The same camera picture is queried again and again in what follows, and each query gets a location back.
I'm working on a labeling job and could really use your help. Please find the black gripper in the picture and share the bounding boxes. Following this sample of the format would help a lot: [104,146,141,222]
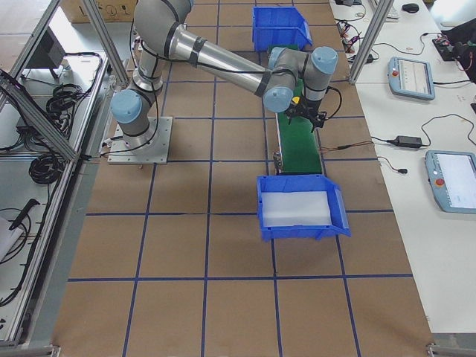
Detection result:
[286,101,327,133]

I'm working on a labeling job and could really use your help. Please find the green conveyor belt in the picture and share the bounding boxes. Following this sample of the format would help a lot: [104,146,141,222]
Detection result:
[266,44,323,176]

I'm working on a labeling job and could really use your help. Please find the blue destination bin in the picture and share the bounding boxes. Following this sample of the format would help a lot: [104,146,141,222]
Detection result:
[257,174,351,241]

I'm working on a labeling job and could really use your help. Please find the blue source bin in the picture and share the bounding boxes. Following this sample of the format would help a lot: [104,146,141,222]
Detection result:
[252,6,313,51]

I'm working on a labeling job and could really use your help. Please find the black power adapter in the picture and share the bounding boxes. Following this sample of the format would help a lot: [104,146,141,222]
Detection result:
[386,135,424,149]

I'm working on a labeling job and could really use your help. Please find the upper teach pendant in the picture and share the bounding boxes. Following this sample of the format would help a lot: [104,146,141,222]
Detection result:
[387,57,435,100]

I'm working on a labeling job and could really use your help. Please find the teach pendant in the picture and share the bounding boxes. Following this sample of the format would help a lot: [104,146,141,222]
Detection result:
[387,57,435,100]
[425,150,475,214]

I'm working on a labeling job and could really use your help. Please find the black computer mouse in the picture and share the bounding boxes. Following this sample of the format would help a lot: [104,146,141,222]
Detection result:
[402,3,419,13]

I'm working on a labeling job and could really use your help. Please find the lower teach pendant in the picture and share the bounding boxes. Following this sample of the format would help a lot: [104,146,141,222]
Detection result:
[425,150,475,214]

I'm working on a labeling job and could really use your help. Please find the cardboard box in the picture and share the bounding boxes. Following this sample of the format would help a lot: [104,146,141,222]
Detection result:
[59,0,137,24]

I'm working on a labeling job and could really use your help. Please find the aluminium frame post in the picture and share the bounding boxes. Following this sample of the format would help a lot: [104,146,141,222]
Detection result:
[348,0,393,84]

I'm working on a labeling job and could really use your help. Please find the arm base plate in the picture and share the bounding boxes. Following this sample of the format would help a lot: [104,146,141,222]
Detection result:
[107,116,173,164]

